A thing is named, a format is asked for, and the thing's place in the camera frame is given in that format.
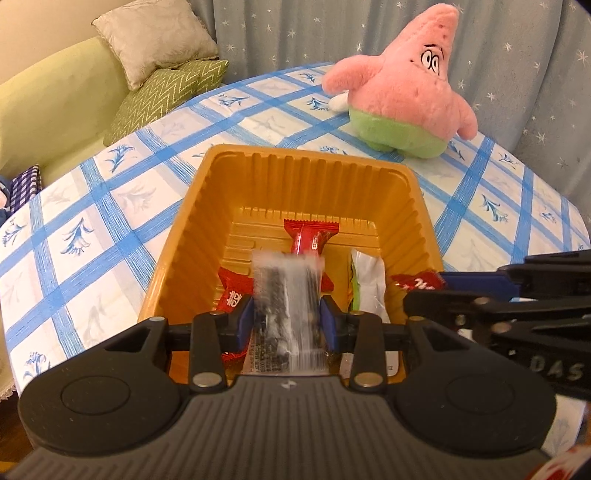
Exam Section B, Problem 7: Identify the red white printed cloth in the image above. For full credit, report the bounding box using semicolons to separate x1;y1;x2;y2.
526;443;591;480

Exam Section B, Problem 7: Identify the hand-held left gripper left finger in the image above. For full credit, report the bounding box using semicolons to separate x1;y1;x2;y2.
104;295;256;393

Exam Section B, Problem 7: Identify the large red snack packet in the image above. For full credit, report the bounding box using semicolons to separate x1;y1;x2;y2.
283;218;341;292

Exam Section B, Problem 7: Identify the blue checked tablecloth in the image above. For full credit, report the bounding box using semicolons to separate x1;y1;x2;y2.
0;62;591;462

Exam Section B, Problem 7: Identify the green sofa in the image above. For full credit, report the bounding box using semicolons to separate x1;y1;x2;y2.
0;36;134;181

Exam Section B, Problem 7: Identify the blue checked cloth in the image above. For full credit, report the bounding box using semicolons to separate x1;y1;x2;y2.
7;165;44;215

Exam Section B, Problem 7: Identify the green white snack packet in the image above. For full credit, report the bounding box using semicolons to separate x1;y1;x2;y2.
347;248;400;374

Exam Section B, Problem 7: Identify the small red candy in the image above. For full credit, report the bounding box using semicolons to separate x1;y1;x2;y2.
390;271;446;292

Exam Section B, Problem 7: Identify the green zigzag pillow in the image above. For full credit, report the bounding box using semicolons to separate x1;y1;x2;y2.
102;59;230;147

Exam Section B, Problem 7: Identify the square red snack packet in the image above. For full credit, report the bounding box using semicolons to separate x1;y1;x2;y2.
217;267;254;315

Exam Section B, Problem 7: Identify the beige pillow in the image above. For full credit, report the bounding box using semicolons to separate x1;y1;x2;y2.
91;0;219;92

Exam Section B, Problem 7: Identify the grey-blue star curtain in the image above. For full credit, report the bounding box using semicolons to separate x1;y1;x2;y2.
191;0;591;204

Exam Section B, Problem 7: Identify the clear black snack packet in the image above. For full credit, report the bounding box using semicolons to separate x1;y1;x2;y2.
249;251;329;377

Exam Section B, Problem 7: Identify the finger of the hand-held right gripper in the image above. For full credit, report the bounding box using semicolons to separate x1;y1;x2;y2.
403;290;591;352
436;251;591;303

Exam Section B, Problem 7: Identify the golden plastic tray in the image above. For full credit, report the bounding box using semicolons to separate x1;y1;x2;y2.
139;144;445;386

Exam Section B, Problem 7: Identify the pink starfish plush toy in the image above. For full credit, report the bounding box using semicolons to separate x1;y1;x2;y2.
322;4;478;160

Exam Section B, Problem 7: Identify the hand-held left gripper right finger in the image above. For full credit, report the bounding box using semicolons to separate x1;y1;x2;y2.
320;295;467;393

